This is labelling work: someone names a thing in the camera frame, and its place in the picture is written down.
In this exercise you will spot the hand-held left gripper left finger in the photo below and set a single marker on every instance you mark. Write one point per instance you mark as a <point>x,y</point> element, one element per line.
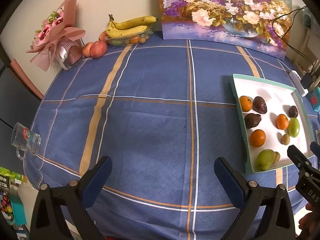
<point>97,180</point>

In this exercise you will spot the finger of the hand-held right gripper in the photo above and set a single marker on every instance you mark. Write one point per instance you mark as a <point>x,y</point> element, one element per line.
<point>297,157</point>
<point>316,148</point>

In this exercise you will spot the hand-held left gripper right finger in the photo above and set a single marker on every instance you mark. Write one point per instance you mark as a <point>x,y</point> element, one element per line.
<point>228,180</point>

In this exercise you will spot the small brown kiwi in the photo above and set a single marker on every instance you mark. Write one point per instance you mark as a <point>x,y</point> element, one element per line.
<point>285,139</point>
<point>277,157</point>
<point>143,40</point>

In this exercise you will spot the green mango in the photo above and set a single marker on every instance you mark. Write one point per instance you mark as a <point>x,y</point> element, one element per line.
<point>265,159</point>
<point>293,127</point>

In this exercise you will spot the matte dark avocado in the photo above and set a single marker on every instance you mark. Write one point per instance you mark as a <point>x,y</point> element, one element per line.
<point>293,111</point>

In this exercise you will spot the glossy brown avocado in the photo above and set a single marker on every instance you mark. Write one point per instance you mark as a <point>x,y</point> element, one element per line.
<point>252,120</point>
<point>260,104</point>

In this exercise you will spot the teal rimmed white tray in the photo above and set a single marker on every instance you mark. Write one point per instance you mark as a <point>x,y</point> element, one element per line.
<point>270,92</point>

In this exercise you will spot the dark-spotted orange tangerine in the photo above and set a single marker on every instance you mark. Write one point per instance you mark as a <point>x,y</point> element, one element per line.
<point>245,103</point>

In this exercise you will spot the person's right hand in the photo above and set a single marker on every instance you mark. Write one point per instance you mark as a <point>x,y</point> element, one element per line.
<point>306,223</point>

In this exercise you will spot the teal plastic box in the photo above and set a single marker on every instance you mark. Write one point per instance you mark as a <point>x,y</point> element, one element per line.
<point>315,100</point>

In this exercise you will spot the black power adapter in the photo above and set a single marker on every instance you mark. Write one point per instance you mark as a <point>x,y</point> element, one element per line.
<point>307,81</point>

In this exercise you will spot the white power strip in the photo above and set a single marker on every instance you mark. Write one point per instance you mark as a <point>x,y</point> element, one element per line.
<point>297,81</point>

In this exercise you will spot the blue plaid tablecloth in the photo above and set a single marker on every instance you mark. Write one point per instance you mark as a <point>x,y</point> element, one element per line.
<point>150,130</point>

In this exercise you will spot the clear glass mug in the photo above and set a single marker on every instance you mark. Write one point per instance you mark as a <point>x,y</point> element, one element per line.
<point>26,140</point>

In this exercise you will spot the teal storage box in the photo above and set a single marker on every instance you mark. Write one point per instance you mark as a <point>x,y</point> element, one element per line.
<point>17,210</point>

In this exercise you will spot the green printed box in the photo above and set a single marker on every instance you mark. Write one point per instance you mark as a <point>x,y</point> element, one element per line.
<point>10,175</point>

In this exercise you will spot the peach coloured apple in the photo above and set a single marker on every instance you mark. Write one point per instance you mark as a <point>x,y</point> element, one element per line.
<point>86,49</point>

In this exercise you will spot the small green fruit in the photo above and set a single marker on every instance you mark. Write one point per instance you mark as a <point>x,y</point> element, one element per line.
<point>116,41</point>

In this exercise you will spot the red orange apple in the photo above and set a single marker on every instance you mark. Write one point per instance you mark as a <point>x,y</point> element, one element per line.
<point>102,35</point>

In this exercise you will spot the small orange tangerine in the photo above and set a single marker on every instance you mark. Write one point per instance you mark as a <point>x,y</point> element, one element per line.
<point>135,39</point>

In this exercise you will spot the yellow banana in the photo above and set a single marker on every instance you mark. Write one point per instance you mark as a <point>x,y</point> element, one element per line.
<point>135,22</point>
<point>125,32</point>

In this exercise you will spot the clear plastic fruit container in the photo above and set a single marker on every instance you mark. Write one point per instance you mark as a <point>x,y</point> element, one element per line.
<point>149,35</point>

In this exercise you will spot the pink wrapped flower bouquet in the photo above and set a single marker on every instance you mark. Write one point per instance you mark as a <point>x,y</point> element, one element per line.
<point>57,30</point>

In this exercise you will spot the flower painting canvas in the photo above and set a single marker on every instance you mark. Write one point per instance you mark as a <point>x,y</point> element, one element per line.
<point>212,5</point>

